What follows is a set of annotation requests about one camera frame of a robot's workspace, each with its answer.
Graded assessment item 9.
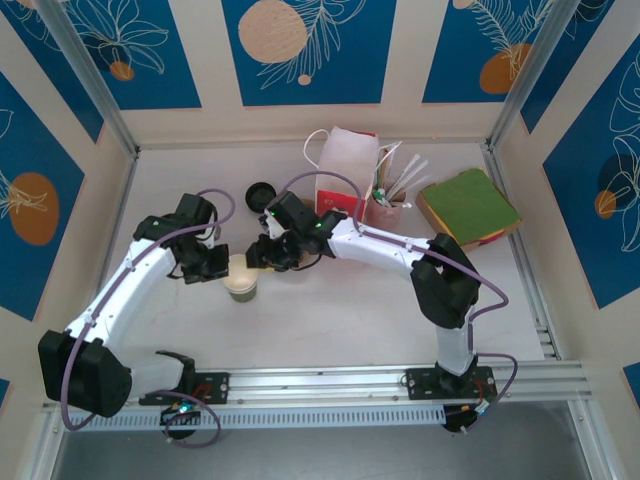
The green paper cup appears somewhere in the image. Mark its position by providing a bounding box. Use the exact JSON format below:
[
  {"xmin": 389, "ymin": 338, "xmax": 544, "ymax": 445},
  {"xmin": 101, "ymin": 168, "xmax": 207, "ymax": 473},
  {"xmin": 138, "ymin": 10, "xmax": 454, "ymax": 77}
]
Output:
[{"xmin": 223, "ymin": 253, "xmax": 260, "ymax": 304}]

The black coffee cup lid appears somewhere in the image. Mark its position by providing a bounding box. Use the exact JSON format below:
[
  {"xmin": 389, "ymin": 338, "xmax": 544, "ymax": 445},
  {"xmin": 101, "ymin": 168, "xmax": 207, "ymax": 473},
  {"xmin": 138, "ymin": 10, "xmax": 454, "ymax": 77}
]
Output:
[{"xmin": 244, "ymin": 181, "xmax": 278, "ymax": 212}]

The red white paper bag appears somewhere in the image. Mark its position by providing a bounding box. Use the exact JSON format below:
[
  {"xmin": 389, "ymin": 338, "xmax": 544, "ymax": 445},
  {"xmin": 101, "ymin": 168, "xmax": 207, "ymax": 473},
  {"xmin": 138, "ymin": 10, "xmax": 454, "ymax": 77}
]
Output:
[{"xmin": 303, "ymin": 125, "xmax": 404, "ymax": 231}]

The green paper napkin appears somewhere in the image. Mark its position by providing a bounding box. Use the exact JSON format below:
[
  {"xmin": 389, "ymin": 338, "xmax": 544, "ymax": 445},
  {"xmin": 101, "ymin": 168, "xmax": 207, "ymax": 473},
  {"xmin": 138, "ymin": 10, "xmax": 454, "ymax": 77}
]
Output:
[{"xmin": 418, "ymin": 167, "xmax": 522, "ymax": 247}]

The pink straw holder cup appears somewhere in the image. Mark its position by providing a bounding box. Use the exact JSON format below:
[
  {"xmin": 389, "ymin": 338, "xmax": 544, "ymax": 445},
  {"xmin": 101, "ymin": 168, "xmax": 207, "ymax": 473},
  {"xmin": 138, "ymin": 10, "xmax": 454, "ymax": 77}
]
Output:
[{"xmin": 367, "ymin": 187, "xmax": 407, "ymax": 226}]

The black electronics module with LED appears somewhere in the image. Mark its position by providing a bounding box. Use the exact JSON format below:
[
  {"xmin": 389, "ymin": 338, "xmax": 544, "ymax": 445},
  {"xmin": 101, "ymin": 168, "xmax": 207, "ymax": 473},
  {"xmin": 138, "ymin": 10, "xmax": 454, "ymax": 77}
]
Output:
[
  {"xmin": 443, "ymin": 399, "xmax": 496, "ymax": 435},
  {"xmin": 158, "ymin": 402, "xmax": 202, "ymax": 441}
]

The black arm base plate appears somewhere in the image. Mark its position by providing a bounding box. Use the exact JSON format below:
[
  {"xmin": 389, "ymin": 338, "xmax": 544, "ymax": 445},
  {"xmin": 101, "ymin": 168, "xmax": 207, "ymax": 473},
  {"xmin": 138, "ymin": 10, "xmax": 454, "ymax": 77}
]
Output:
[
  {"xmin": 138, "ymin": 371, "xmax": 232, "ymax": 407},
  {"xmin": 405, "ymin": 366, "xmax": 497, "ymax": 401}
]

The long aluminium mounting rail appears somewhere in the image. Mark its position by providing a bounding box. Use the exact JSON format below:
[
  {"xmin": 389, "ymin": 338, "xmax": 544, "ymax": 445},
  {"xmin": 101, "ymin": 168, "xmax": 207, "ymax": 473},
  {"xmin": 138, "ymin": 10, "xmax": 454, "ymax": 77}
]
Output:
[{"xmin": 42, "ymin": 362, "xmax": 594, "ymax": 409}]

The grey slotted cable duct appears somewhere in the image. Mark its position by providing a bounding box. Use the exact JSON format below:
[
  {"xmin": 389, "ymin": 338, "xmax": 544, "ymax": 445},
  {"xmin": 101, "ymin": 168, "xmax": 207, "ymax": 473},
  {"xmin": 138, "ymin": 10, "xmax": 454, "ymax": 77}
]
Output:
[{"xmin": 63, "ymin": 405, "xmax": 447, "ymax": 432}]

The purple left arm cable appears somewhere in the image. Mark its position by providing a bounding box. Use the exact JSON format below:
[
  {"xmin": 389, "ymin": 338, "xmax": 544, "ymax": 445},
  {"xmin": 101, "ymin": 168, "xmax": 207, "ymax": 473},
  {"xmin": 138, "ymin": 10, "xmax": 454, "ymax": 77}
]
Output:
[{"xmin": 59, "ymin": 187, "xmax": 237, "ymax": 448}]

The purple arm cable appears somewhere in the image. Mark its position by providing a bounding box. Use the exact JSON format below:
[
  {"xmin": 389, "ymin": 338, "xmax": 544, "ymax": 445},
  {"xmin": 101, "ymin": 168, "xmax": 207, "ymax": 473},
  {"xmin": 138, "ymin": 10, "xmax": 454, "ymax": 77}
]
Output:
[
  {"xmin": 59, "ymin": 187, "xmax": 237, "ymax": 448},
  {"xmin": 277, "ymin": 171, "xmax": 519, "ymax": 435}
]

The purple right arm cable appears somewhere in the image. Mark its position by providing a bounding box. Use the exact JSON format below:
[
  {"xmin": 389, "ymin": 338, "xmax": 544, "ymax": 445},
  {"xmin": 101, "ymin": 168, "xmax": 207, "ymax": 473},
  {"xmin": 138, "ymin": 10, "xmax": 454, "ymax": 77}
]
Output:
[{"xmin": 277, "ymin": 171, "xmax": 519, "ymax": 435}]

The aluminium frame post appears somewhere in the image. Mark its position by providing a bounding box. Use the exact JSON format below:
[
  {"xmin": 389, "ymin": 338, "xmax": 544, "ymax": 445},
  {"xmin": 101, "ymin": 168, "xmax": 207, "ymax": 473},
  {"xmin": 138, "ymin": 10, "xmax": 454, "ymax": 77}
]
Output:
[
  {"xmin": 35, "ymin": 0, "xmax": 141, "ymax": 159},
  {"xmin": 483, "ymin": 0, "xmax": 586, "ymax": 154}
]

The short aluminium side rail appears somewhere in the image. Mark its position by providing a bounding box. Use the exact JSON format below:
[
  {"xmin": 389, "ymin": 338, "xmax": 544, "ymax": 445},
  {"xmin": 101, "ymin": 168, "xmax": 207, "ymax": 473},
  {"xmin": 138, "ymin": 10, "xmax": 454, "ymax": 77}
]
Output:
[{"xmin": 482, "ymin": 144, "xmax": 564, "ymax": 362}]

